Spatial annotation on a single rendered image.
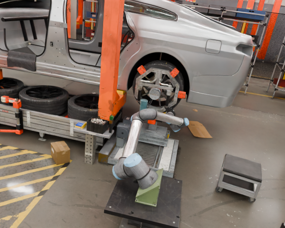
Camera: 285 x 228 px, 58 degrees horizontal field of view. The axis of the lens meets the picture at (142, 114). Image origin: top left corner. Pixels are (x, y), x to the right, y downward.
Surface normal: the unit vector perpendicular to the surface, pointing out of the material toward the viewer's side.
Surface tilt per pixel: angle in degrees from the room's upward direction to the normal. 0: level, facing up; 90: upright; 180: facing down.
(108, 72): 90
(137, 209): 0
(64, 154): 90
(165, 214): 0
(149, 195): 90
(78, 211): 0
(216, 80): 90
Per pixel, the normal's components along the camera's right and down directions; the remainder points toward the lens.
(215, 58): -0.21, 0.37
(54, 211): 0.12, -0.91
